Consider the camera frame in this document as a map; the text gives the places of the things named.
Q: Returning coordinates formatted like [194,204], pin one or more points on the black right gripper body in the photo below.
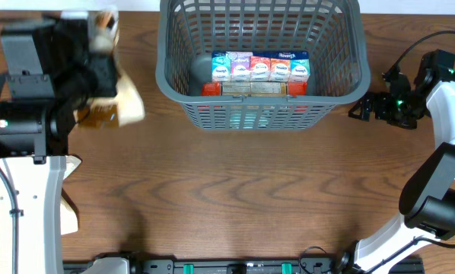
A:
[401,110]

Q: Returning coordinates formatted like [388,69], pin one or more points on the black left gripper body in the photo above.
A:
[78,82]

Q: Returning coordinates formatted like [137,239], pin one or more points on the beige snack pouch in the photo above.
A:
[127,106]

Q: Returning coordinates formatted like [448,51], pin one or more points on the teal wipes packet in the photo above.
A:
[250,119]

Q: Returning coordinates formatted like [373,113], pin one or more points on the orange spaghetti package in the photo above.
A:
[254,89]

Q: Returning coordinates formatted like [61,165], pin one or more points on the Kleenex tissue multipack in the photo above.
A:
[278,66]

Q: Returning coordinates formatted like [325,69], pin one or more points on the white resealable pouch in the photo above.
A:
[68,212]

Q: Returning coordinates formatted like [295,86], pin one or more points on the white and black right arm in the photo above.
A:
[427,202]

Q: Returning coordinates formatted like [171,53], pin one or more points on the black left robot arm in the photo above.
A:
[33,147]

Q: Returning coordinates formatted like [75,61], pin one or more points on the grey plastic laundry basket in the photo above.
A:
[330,31]

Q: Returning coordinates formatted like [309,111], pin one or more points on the black mounting rail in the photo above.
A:
[280,265]

